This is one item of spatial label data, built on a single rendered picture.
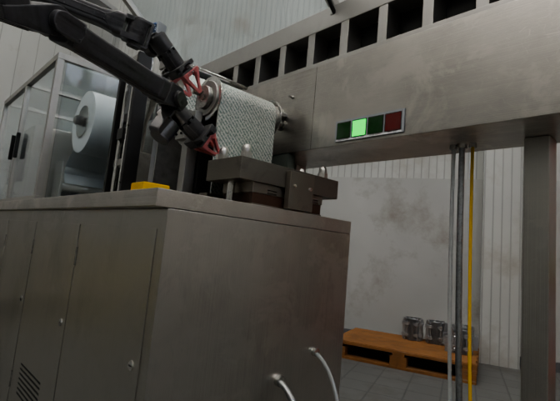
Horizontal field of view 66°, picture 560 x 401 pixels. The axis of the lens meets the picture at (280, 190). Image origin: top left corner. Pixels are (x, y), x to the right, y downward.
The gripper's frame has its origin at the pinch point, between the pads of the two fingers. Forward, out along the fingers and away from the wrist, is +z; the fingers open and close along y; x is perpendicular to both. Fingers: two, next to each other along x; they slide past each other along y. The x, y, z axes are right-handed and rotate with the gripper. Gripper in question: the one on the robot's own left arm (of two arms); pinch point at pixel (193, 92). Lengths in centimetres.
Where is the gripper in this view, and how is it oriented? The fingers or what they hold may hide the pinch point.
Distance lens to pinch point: 142.4
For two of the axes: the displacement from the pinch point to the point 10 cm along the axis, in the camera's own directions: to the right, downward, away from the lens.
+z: 5.0, 7.5, 4.3
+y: 6.8, -0.3, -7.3
